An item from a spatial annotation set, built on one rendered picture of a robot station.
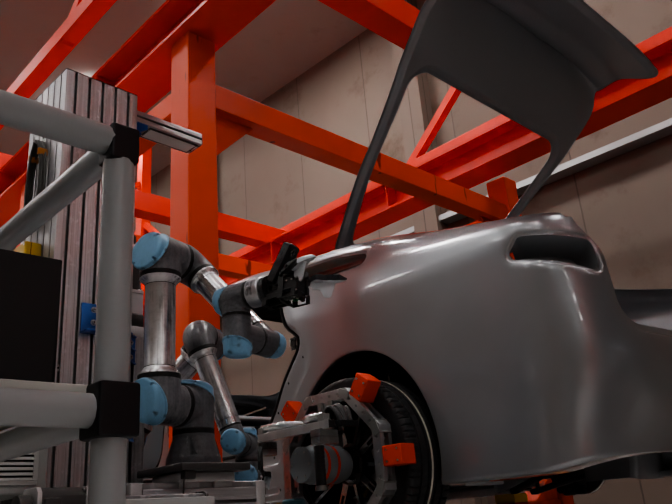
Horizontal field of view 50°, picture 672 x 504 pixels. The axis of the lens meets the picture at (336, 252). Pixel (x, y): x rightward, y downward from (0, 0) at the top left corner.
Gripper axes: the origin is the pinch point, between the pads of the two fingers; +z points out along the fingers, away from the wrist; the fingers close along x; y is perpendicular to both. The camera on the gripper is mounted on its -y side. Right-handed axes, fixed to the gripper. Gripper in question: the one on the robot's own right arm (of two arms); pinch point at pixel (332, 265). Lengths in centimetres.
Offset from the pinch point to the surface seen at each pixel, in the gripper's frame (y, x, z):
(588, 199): -262, -459, -7
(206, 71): -165, -67, -114
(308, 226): -245, -344, -234
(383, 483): 35, -93, -36
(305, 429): 17, -77, -58
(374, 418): 13, -91, -37
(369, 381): -1, -90, -39
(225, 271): -174, -265, -262
